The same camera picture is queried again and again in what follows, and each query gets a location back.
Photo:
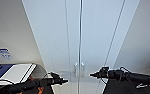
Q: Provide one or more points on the white flat board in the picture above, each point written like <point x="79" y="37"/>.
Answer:
<point x="16" y="73"/>

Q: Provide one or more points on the orange crossed frame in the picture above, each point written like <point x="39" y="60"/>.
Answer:
<point x="41" y="90"/>

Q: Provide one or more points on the blue wall sign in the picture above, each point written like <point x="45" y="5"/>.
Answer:
<point x="4" y="53"/>

